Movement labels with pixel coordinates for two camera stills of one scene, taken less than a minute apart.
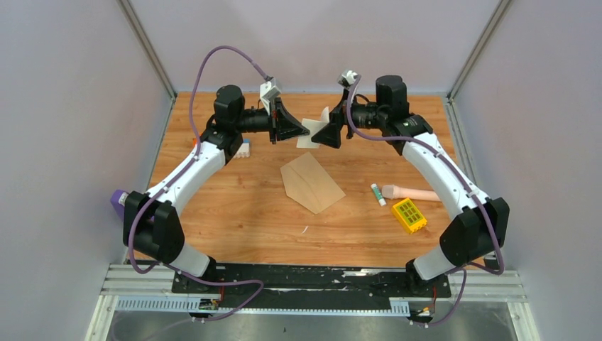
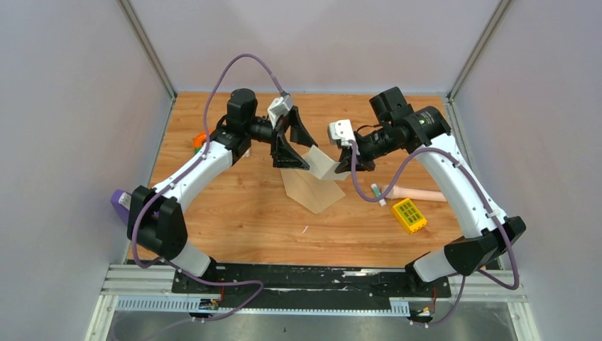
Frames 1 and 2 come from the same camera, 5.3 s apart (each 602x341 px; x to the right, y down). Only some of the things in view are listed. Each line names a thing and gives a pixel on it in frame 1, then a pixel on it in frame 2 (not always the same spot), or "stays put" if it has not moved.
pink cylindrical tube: [391, 192] stays put
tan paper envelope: [307, 182] stays put
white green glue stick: [381, 200] stays put
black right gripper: [330, 134] to [362, 163]
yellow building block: [409, 215] stays put
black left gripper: [281, 125] to [283, 155]
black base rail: [309, 286] stays put
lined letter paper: [313, 126] to [322, 166]
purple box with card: [118, 199] stays put
